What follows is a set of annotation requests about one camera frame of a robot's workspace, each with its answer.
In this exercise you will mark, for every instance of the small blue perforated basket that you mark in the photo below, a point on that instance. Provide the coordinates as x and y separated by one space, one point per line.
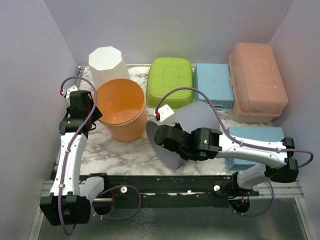
214 81

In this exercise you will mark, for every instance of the white octagonal bin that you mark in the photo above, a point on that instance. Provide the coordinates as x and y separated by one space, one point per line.
107 63

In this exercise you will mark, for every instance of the orange capybara bucket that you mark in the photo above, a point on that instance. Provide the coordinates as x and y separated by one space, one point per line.
122 103

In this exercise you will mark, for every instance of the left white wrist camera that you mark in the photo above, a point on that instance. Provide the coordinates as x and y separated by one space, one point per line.
66 92

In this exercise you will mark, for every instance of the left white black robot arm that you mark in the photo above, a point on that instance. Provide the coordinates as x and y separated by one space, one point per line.
69 201

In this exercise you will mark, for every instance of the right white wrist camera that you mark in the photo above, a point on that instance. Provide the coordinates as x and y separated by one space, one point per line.
165 115

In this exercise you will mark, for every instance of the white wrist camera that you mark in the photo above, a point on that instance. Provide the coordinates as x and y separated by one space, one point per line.
165 115
66 92

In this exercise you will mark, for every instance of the green plastic tray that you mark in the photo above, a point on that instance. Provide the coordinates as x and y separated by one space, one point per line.
165 75

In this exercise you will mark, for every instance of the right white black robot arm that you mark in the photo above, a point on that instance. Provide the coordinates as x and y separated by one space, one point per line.
273 163

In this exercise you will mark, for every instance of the aluminium extrusion rail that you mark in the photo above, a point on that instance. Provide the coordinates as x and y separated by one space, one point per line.
281 190

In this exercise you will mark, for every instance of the grey round bucket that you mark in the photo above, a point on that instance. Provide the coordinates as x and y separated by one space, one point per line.
195 115

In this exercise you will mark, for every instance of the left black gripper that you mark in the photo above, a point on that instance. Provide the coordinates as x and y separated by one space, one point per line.
96 114

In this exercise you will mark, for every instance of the large blue perforated basket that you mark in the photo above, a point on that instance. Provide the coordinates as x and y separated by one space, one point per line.
265 134

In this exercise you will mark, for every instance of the pink translucent lidded box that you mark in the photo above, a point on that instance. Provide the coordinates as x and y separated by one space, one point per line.
259 92

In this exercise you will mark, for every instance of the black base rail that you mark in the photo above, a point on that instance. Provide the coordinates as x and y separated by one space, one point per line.
155 191

